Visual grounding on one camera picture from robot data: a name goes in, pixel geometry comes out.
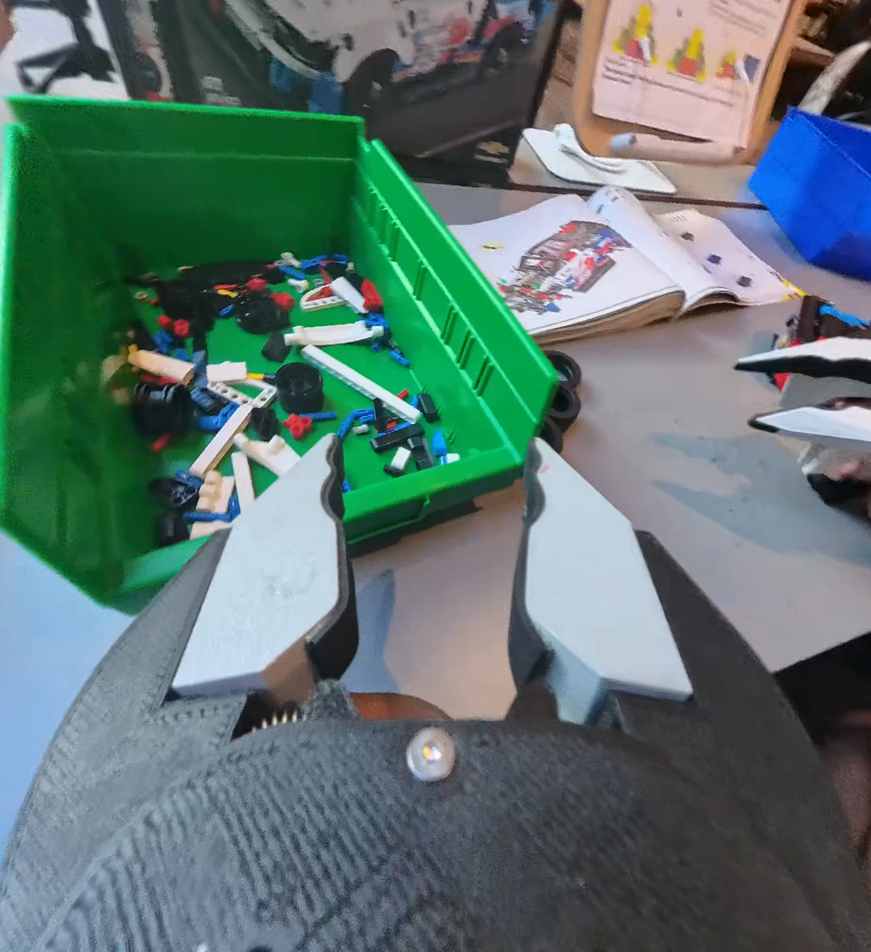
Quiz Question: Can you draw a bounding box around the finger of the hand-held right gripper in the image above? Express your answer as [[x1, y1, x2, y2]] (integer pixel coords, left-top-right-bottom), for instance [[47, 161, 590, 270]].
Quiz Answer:
[[748, 394, 871, 453], [734, 336, 871, 388]]

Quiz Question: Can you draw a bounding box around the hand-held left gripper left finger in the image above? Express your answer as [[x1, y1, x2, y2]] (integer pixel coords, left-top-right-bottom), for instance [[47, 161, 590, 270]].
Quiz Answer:
[[171, 433, 359, 700]]

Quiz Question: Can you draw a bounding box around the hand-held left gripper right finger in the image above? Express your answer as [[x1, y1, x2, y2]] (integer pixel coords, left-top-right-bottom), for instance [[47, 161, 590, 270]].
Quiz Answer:
[[507, 439, 695, 727]]

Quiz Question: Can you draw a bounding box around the toy brick race car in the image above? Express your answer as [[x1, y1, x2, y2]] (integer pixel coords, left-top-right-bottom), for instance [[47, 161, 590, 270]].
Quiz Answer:
[[770, 294, 871, 391]]

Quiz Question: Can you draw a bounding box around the pile of toy pieces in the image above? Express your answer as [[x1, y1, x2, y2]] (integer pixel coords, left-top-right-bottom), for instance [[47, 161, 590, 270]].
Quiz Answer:
[[101, 251, 462, 547]]

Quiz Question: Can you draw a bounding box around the green plastic bin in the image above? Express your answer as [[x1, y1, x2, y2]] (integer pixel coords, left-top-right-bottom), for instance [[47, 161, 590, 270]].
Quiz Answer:
[[0, 95, 559, 614]]

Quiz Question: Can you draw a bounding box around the grey desk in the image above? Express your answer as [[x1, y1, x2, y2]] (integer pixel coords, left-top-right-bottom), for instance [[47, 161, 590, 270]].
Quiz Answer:
[[0, 0, 871, 841]]

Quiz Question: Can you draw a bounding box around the blue plastic bin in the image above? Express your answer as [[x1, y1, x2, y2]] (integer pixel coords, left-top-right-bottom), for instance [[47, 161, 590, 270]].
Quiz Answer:
[[748, 106, 871, 291]]

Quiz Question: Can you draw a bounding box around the long white toy beam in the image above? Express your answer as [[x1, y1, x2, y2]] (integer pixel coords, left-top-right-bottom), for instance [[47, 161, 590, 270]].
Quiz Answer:
[[300, 346, 423, 423]]

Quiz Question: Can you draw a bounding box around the white curved toy panel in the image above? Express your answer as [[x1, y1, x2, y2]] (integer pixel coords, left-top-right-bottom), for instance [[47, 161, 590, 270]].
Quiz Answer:
[[284, 322, 386, 348]]

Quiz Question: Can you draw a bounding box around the open instruction booklet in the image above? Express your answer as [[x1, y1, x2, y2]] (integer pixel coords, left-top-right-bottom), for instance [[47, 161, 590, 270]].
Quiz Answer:
[[446, 186, 804, 347]]

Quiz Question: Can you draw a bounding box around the silver stand base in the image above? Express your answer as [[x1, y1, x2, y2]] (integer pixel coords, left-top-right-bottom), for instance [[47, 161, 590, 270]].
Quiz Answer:
[[521, 122, 678, 196]]

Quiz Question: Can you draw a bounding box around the wooden clipboard with instruction sheet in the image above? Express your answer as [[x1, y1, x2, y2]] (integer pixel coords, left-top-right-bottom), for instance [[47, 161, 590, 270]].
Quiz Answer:
[[573, 0, 808, 165]]

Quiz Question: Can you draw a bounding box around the race car set box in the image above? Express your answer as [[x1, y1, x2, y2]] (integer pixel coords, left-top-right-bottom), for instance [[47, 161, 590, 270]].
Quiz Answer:
[[97, 0, 563, 187]]

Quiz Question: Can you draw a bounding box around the black chair base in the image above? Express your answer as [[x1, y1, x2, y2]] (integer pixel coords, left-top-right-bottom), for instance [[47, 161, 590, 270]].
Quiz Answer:
[[15, 0, 113, 94]]

